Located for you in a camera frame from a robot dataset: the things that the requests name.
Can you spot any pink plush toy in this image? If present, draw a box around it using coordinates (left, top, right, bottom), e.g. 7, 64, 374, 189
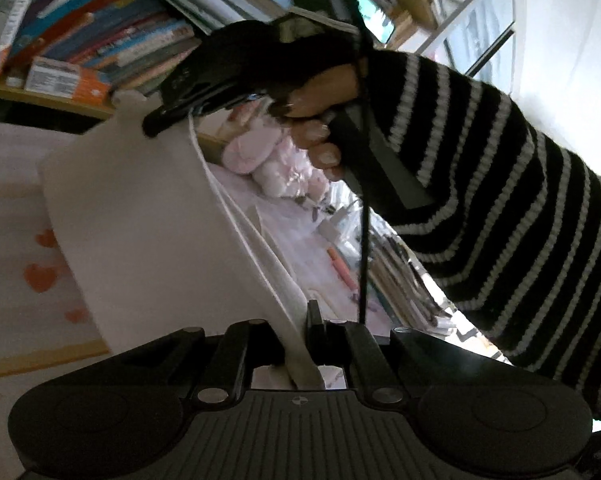
222, 122, 332, 200

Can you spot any person's right hand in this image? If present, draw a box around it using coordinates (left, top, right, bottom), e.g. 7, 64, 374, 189
272, 61, 360, 182

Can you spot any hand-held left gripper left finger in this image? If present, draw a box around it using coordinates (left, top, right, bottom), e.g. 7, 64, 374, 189
124, 319, 287, 407

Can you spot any wooden bookshelf ledge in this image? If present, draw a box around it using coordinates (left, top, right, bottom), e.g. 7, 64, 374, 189
0, 82, 117, 122

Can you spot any pink heart print bed sheet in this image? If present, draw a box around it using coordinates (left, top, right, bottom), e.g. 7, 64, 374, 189
0, 119, 114, 461

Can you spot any white garment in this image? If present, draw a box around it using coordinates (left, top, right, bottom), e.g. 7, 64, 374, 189
37, 91, 349, 392

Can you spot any person's right forearm striped sleeve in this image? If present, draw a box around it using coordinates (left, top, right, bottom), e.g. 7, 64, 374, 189
360, 49, 601, 423

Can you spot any flat white and orange box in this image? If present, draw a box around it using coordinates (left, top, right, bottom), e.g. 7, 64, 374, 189
24, 56, 115, 107

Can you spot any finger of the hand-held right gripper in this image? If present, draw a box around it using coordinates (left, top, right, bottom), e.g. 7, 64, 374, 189
142, 93, 262, 138

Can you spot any black cable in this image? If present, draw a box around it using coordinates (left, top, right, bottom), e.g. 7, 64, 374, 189
347, 0, 374, 327

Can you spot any stack of thin books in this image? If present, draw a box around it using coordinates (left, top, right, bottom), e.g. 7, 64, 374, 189
367, 225, 458, 341

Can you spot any orange pen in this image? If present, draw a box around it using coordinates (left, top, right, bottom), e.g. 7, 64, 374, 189
327, 246, 360, 292

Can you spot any row of books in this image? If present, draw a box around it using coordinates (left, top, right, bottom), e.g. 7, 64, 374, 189
0, 0, 301, 96

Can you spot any white charger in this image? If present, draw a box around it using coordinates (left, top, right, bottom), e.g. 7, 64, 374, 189
314, 204, 353, 243

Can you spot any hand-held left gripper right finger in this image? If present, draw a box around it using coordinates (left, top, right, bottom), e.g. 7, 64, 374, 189
304, 300, 482, 407

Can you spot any white window frame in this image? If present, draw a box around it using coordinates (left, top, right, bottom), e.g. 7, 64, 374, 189
427, 0, 518, 78

